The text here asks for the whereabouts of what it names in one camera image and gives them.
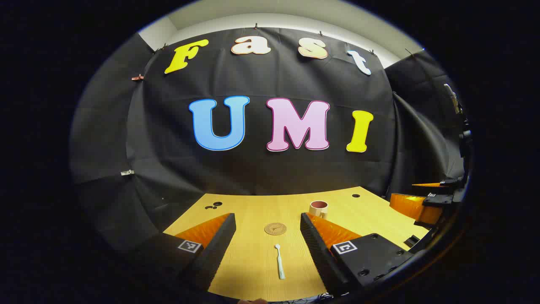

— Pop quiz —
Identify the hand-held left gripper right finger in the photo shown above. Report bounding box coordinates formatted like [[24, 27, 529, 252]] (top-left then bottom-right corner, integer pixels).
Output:
[[300, 213, 416, 297]]

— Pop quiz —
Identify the wooden desktop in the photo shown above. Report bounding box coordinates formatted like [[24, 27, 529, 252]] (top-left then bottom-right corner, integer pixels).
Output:
[[162, 186, 431, 302]]

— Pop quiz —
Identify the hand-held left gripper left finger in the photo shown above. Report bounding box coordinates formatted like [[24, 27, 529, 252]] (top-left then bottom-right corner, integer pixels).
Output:
[[127, 213, 237, 293]]

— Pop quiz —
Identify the black backdrop cloth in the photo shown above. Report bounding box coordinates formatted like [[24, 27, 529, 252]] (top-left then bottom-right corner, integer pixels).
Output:
[[70, 27, 469, 254]]

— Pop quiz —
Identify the pale green toothbrush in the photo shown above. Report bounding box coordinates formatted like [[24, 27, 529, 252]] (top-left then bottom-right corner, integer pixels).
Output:
[[275, 244, 286, 280]]

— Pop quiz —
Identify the beige cup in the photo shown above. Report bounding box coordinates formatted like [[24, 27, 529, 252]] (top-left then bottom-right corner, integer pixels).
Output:
[[309, 201, 329, 219]]

